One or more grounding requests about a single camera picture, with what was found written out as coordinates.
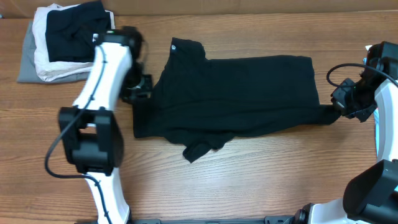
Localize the black Sydrogen t-shirt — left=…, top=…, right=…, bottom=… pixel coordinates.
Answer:
left=133, top=38, right=340, bottom=162

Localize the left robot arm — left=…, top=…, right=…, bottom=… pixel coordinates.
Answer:
left=55, top=26, right=153, bottom=223

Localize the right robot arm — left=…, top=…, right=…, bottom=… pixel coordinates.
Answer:
left=285, top=41, right=397, bottom=224

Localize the light blue t-shirt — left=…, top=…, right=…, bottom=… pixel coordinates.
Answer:
left=364, top=45, right=382, bottom=156

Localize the folded black shirt on stack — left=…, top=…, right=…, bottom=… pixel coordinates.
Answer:
left=45, top=1, right=111, bottom=63

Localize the folded beige shirt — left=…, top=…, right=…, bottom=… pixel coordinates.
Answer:
left=32, top=4, right=115, bottom=82

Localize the folded grey shirt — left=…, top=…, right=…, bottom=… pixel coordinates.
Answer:
left=17, top=21, right=89, bottom=84

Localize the brown cardboard back panel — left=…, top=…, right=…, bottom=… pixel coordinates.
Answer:
left=0, top=0, right=398, bottom=19

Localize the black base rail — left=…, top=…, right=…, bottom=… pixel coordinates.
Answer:
left=131, top=216, right=295, bottom=224

